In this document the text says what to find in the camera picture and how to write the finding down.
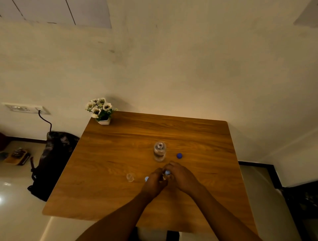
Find person's left hand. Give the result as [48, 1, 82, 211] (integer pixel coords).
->
[141, 167, 169, 199]

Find person's right hand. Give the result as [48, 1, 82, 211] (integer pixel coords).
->
[163, 161, 202, 196]

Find person's left forearm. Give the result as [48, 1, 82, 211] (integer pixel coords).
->
[76, 191, 156, 241]

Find person's right forearm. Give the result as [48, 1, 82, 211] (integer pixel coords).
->
[190, 185, 262, 241]

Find clear plastic water bottle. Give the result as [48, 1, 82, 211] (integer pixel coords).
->
[153, 141, 166, 162]

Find wooden table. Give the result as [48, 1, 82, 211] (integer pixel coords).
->
[42, 111, 258, 235]

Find white flowers in white pot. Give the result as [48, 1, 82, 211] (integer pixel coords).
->
[85, 97, 118, 125]

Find black backpack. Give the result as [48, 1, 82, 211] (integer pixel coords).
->
[27, 131, 80, 202]

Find wooden tray with items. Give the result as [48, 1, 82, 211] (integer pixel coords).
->
[4, 147, 31, 166]

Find black power cable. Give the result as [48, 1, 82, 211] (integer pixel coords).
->
[37, 110, 52, 132]

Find white wall socket panel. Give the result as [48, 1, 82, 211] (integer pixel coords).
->
[2, 102, 51, 115]

